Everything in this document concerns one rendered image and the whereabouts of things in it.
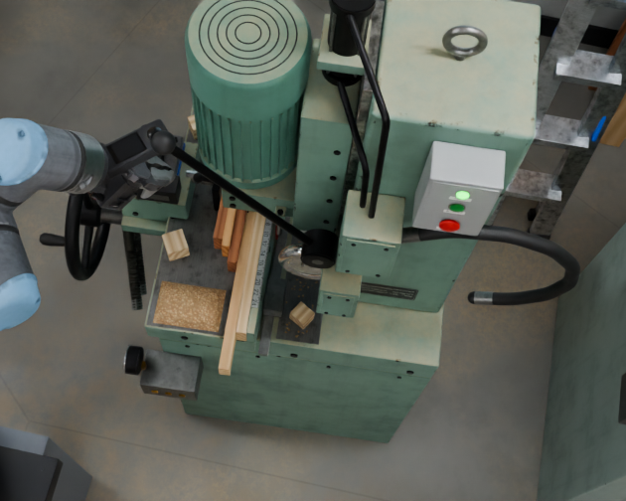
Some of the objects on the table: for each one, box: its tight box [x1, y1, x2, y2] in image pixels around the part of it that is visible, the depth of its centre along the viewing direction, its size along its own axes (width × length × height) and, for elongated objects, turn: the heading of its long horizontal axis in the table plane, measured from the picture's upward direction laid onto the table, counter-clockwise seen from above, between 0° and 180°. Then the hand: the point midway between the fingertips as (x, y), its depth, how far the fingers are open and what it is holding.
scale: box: [251, 219, 272, 308], centre depth 178 cm, size 50×1×1 cm, turn 171°
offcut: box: [162, 229, 190, 261], centre depth 176 cm, size 4×4×4 cm
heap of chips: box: [153, 281, 227, 332], centre depth 172 cm, size 8×12×3 cm
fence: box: [246, 220, 274, 342], centre depth 180 cm, size 60×2×6 cm, turn 171°
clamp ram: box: [186, 170, 222, 211], centre depth 178 cm, size 9×8×9 cm
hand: (171, 171), depth 154 cm, fingers closed
